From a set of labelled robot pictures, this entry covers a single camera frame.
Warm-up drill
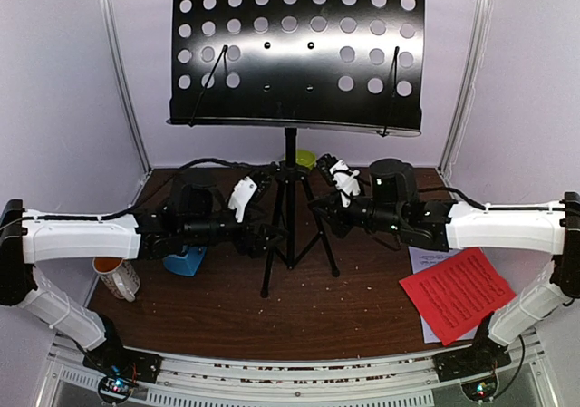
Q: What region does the right aluminium corner post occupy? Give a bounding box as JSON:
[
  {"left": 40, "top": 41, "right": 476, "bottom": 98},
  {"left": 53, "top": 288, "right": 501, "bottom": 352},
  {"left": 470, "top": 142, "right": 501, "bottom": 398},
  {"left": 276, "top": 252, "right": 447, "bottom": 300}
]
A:
[{"left": 439, "top": 0, "right": 493, "bottom": 181}]

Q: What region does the blue metronome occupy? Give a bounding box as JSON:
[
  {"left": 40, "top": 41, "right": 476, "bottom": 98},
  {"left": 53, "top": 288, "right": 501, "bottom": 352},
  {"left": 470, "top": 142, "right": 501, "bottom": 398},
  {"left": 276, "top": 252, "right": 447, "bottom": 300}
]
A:
[{"left": 163, "top": 247, "right": 207, "bottom": 277}]

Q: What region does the red sheet music paper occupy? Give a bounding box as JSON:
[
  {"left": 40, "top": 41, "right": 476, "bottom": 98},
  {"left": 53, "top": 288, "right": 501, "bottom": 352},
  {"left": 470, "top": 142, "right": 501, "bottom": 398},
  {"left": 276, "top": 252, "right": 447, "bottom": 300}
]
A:
[{"left": 400, "top": 248, "right": 516, "bottom": 346}]

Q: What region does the black music stand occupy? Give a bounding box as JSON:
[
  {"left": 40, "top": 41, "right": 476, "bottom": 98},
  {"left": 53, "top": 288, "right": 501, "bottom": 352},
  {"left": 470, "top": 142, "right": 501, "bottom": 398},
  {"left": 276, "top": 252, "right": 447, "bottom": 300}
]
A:
[{"left": 169, "top": 0, "right": 425, "bottom": 268}]

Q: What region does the left aluminium corner post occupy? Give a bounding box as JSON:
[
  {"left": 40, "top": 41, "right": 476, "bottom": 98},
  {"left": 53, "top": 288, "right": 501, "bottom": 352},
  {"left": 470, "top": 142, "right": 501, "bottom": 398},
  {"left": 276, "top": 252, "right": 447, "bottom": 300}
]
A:
[{"left": 99, "top": 0, "right": 151, "bottom": 174}]

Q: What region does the white sheet music paper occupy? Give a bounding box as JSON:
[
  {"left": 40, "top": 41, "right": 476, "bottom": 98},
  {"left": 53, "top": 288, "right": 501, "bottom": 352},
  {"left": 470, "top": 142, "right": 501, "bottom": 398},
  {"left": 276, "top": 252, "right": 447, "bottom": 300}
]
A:
[{"left": 409, "top": 247, "right": 459, "bottom": 344}]

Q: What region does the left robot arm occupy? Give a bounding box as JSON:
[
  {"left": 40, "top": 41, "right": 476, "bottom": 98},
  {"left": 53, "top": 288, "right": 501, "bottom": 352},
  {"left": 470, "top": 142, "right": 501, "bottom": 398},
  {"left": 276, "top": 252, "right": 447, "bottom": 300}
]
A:
[{"left": 1, "top": 169, "right": 287, "bottom": 374}]

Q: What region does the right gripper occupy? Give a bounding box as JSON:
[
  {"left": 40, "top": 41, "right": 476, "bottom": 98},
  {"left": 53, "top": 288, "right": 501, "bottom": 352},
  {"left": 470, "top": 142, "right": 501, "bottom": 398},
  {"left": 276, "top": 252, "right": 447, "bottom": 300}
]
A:
[{"left": 307, "top": 189, "right": 404, "bottom": 240}]

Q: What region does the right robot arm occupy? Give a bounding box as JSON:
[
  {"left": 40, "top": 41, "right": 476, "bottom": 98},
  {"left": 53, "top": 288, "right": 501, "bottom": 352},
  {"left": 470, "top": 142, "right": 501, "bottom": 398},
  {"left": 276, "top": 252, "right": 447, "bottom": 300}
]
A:
[{"left": 311, "top": 154, "right": 579, "bottom": 373}]

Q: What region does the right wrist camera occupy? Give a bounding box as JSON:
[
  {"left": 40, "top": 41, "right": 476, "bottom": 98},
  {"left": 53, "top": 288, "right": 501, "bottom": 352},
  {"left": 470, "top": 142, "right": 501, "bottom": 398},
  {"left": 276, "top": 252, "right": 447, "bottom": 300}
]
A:
[{"left": 330, "top": 160, "right": 362, "bottom": 208}]

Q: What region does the green plastic bowl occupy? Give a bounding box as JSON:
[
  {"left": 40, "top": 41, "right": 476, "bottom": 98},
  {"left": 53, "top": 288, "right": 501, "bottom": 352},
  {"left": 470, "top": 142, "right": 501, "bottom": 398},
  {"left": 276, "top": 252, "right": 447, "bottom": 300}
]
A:
[{"left": 295, "top": 149, "right": 316, "bottom": 170}]

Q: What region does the white patterned mug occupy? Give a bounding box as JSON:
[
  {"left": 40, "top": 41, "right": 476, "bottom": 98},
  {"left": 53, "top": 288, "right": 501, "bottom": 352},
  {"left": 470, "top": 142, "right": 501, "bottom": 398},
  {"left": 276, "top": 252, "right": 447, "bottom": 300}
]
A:
[{"left": 92, "top": 257, "right": 140, "bottom": 303}]

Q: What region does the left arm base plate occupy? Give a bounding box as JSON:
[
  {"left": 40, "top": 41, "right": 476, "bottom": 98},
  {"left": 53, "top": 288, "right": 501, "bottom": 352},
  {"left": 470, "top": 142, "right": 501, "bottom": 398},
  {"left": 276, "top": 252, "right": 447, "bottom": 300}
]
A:
[{"left": 77, "top": 341, "right": 162, "bottom": 405}]

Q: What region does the aluminium corner post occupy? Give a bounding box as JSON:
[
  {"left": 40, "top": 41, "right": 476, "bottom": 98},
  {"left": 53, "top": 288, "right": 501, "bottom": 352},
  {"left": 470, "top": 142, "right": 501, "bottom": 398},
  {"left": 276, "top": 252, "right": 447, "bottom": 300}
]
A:
[
  {"left": 439, "top": 0, "right": 493, "bottom": 181},
  {"left": 99, "top": 0, "right": 151, "bottom": 174}
]

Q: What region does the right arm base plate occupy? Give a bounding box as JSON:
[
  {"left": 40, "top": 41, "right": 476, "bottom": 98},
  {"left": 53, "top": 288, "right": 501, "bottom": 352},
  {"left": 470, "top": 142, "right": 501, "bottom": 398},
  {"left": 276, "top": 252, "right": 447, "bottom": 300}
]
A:
[{"left": 433, "top": 346, "right": 512, "bottom": 403}]

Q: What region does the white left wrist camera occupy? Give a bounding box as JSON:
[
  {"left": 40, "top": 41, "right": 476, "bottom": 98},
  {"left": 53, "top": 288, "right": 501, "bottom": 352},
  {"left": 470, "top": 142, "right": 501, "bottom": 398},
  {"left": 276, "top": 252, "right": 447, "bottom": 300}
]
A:
[{"left": 227, "top": 176, "right": 257, "bottom": 223}]

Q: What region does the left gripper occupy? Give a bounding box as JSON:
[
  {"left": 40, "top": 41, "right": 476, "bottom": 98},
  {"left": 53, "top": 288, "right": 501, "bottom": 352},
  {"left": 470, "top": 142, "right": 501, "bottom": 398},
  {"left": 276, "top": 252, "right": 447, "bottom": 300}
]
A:
[{"left": 181, "top": 206, "right": 288, "bottom": 257}]

